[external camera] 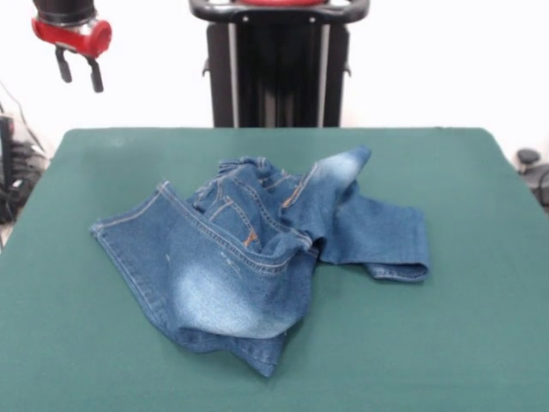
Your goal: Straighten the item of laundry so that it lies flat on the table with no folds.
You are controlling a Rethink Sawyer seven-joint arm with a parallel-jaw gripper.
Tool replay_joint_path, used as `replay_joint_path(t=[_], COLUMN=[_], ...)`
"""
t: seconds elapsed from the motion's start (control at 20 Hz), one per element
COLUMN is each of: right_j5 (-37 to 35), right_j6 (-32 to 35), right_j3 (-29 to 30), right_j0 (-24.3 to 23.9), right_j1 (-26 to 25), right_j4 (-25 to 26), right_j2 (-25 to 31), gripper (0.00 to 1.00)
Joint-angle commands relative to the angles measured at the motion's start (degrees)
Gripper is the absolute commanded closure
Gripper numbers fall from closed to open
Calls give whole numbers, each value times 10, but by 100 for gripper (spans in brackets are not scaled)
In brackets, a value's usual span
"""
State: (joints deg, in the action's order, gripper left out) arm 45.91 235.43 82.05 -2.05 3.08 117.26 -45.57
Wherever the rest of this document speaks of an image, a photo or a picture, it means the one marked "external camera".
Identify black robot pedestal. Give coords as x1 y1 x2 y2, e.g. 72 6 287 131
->
188 0 371 128

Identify blue denim jeans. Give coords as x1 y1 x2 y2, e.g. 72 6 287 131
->
88 145 431 379

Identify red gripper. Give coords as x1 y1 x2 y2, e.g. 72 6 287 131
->
31 17 113 94

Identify dark green table cloth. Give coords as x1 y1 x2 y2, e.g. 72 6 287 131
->
0 126 549 412

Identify black equipment box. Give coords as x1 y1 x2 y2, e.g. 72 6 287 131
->
0 114 14 190

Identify black cable bundle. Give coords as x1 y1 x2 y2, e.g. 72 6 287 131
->
0 141 47 225

